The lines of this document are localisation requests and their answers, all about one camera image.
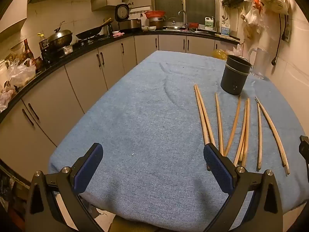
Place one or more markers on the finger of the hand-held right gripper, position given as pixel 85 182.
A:
pixel 304 149

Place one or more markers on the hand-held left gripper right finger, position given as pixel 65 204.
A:
pixel 217 166

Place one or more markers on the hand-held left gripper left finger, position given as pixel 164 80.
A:
pixel 89 166

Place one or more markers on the bunch of wooden chopsticks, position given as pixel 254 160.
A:
pixel 259 140

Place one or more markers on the dark grey chopstick holder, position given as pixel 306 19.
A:
pixel 233 79

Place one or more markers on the blue table cloth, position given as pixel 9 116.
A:
pixel 149 116

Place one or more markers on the white base cabinets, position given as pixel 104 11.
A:
pixel 79 82

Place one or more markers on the clear plastic pitcher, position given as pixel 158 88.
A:
pixel 262 60

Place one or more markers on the crumpled white plastic bag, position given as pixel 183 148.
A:
pixel 6 99

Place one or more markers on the yellow plastic bag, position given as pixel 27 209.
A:
pixel 219 53

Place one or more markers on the clear plastic bag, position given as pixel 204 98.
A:
pixel 21 73

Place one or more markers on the black gas stove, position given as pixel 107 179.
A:
pixel 77 44

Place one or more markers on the wooden cutting board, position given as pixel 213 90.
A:
pixel 227 37

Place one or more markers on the dark sauce bottle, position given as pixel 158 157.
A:
pixel 27 52

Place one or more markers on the lidded steel wok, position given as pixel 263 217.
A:
pixel 60 37

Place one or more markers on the yellow cooking oil bottle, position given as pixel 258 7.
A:
pixel 43 42

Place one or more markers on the black frying wok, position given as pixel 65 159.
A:
pixel 89 32

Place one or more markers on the pink cloth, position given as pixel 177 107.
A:
pixel 118 34

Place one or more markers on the white jug blue label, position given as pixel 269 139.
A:
pixel 225 30

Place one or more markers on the white jug green label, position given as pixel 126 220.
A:
pixel 209 24

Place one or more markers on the small red bowl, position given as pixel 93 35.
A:
pixel 193 25

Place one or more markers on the steel kitchen sink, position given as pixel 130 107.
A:
pixel 173 29

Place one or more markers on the black kitchen countertop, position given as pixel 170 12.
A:
pixel 142 32

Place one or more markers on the open rice cooker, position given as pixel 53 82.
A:
pixel 129 24

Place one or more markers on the chrome sink faucet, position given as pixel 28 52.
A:
pixel 186 20

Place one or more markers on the white bowls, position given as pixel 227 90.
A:
pixel 148 28

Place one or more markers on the glass pot lid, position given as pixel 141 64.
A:
pixel 169 20

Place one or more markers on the brown cooking pot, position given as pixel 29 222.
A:
pixel 155 23

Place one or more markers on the red plastic basin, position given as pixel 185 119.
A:
pixel 154 14

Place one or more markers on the wall power socket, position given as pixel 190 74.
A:
pixel 286 35

